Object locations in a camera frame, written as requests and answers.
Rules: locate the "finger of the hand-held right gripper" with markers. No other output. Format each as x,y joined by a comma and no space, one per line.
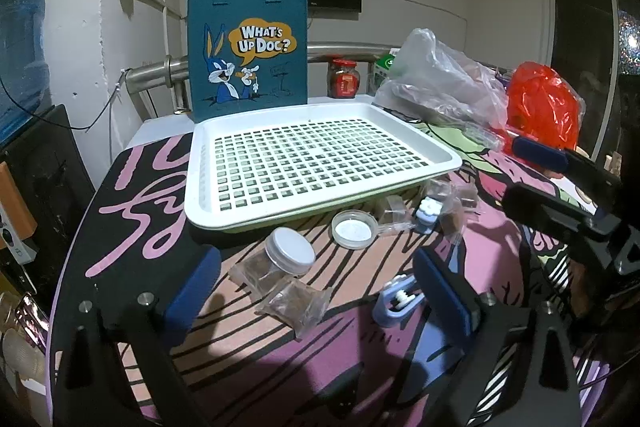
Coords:
545,212
542,154

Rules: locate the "small clear plastic bag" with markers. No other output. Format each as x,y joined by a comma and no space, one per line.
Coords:
482,136

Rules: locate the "red plastic bag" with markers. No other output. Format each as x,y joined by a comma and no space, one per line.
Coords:
540,107

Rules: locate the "white power strip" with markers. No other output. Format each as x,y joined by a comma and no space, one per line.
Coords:
12,239

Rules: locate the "clear jar white lid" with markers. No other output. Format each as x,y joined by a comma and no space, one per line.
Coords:
290,247

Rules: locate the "pink black printed blanket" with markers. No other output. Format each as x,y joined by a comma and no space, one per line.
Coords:
300,382

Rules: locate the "white perforated plastic tray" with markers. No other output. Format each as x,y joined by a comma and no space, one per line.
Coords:
197,202

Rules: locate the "blue flower hair clip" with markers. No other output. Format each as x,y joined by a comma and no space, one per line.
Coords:
387,314
427,219

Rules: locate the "blue cartoon rabbit tote bag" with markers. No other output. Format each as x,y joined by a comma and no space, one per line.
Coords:
275,77

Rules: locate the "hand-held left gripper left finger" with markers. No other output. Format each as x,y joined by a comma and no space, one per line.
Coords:
192,292

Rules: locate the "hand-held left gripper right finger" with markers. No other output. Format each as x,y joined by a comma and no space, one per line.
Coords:
442,292

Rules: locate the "green white carton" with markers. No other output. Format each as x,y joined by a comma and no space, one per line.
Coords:
382,69

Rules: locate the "light green plastic tray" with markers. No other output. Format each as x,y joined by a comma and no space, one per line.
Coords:
280,219

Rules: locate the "brown wooden box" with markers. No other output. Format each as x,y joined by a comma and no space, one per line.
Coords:
15,202

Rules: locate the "clear round dish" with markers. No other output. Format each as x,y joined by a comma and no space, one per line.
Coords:
354,231

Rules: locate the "glass jar red label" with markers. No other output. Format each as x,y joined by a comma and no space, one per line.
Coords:
344,82

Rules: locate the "dark glass door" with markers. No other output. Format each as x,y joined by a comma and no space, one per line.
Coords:
582,47

